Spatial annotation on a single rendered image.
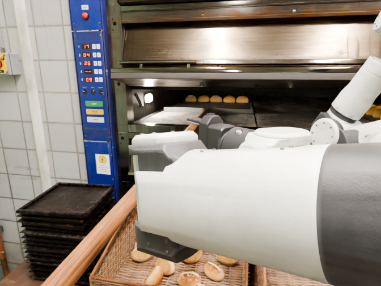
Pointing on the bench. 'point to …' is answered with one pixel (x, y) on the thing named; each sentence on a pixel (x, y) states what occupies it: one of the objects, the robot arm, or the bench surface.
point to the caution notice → (102, 164)
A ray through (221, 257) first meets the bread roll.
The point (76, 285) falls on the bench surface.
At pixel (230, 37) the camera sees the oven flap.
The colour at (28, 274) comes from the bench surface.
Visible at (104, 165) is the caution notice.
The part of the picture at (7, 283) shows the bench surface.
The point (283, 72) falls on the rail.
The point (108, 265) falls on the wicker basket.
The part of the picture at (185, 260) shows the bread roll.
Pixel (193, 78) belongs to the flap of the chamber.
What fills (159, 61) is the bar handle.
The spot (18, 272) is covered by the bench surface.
